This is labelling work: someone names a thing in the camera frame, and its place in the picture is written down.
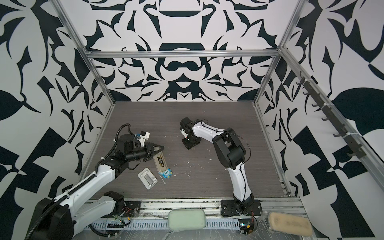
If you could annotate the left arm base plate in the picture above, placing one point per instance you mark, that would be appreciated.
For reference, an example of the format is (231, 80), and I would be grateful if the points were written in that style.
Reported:
(130, 209)

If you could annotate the white remote control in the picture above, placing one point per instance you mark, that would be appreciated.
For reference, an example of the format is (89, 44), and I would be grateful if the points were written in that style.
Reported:
(159, 169)

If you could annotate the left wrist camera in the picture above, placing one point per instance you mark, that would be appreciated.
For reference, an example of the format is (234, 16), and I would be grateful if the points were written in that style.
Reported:
(142, 137)

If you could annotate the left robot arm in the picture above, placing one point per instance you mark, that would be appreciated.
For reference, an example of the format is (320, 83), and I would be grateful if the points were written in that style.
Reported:
(66, 215)

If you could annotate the small circuit board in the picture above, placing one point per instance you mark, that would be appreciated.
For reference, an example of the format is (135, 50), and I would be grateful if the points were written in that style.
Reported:
(247, 226)

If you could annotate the white phone stand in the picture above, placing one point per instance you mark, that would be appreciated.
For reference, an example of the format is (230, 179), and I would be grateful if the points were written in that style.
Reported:
(147, 178)

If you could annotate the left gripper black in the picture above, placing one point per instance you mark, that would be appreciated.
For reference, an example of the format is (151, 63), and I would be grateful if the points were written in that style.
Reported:
(149, 151)

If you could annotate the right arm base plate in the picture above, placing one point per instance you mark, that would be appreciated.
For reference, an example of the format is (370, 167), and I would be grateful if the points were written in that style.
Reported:
(231, 208)

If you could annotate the green sponge pad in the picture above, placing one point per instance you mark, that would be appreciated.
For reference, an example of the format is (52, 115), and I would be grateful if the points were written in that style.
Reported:
(186, 219)

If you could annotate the brown AA battery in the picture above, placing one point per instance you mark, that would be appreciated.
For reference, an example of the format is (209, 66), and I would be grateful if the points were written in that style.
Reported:
(164, 162)

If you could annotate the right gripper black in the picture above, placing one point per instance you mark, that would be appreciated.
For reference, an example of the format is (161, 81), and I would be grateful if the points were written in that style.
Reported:
(187, 146)

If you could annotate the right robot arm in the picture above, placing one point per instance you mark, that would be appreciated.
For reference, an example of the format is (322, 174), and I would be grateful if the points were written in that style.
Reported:
(230, 152)

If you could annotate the beige sponge pad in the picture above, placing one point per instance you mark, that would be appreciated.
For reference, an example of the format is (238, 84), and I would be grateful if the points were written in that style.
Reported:
(290, 224)

